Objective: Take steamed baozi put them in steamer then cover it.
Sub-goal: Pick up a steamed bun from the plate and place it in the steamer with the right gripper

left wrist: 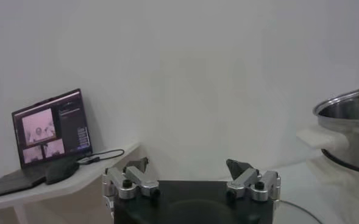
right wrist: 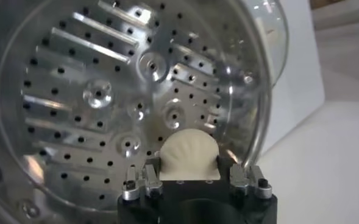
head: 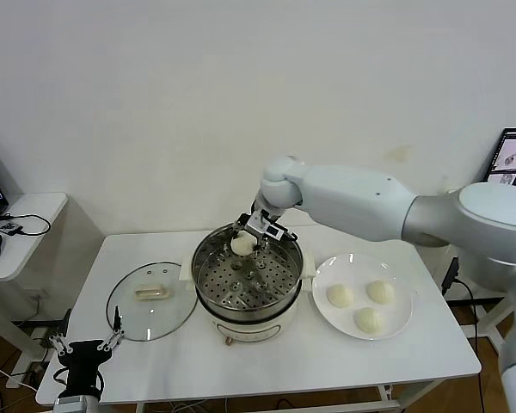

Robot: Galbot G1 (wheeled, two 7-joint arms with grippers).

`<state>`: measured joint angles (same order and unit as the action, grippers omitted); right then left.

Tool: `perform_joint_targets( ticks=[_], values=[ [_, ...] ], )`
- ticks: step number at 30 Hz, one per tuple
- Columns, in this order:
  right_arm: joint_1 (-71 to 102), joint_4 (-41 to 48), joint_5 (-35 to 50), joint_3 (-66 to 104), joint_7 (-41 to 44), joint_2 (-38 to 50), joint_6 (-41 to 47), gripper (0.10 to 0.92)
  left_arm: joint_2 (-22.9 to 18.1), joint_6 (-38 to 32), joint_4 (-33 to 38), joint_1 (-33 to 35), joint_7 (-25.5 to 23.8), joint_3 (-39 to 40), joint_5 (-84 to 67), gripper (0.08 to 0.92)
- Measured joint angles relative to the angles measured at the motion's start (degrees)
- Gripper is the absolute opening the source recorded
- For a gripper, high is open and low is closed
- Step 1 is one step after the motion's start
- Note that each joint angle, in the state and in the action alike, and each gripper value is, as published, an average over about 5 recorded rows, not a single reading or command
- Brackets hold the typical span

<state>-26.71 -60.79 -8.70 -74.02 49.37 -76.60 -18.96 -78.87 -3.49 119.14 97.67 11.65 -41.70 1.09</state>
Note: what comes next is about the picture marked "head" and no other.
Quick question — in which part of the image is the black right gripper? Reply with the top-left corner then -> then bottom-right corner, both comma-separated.
230,209 -> 271,254

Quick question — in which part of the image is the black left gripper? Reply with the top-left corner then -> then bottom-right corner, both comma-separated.
48,305 -> 126,396

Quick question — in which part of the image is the white steamed baozi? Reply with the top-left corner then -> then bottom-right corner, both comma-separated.
230,234 -> 255,256
353,306 -> 383,334
365,279 -> 396,305
326,283 -> 355,309

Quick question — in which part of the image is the glass lid cream handle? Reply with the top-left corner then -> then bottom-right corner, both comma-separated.
106,260 -> 199,343

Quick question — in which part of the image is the stainless steel steamer basket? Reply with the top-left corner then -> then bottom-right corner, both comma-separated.
191,220 -> 304,323

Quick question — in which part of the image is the white round plate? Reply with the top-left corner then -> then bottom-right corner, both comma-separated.
311,253 -> 413,341

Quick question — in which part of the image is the white side table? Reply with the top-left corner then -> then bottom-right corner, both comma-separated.
0,192 -> 70,391
445,183 -> 516,361

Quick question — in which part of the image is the grey open laptop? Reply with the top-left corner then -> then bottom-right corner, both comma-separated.
483,126 -> 516,188

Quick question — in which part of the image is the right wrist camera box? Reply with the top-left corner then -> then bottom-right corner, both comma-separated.
246,213 -> 286,241

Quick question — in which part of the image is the thin black device cable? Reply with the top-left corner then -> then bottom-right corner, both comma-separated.
2,212 -> 52,237

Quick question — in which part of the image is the white table frame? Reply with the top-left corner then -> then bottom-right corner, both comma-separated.
128,384 -> 446,413

